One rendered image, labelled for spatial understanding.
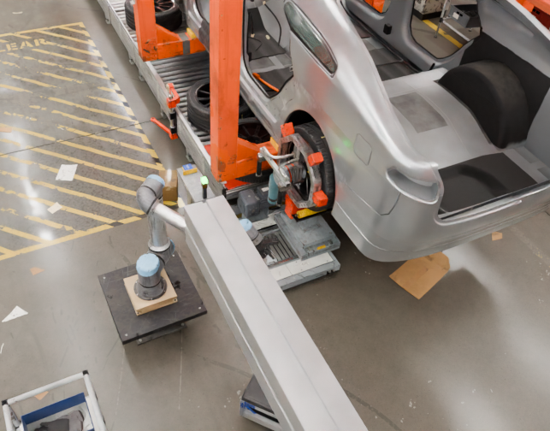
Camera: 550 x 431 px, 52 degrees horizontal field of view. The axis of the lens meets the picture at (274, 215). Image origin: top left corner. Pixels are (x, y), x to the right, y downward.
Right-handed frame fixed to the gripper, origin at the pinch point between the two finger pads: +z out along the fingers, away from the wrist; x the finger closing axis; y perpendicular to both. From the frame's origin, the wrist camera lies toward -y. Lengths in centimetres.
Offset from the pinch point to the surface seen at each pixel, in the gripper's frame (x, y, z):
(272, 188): -82, -12, 0
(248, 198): -103, 12, 8
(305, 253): -71, -4, 61
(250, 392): 54, 53, 37
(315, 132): -70, -63, -27
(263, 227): -115, 20, 47
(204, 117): -204, 19, -33
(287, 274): -58, 16, 60
